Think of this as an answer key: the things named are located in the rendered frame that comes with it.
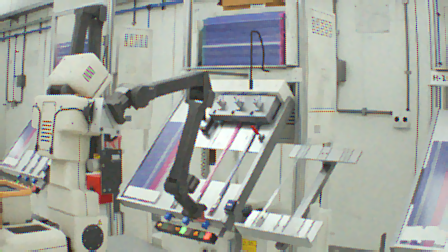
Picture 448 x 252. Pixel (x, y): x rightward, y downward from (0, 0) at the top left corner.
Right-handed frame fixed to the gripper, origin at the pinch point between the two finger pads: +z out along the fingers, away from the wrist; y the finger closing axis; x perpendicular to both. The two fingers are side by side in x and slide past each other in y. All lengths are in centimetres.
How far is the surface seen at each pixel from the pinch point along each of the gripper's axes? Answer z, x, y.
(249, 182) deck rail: 3.0, -23.5, -10.2
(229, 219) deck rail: 2.5, -4.0, -10.3
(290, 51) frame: -14, -86, -11
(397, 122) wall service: 121, -156, -14
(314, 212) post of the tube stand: 8.3, -16.2, -43.9
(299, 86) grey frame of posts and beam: 2, -78, -13
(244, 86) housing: -5, -72, 13
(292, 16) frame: -24, -101, -11
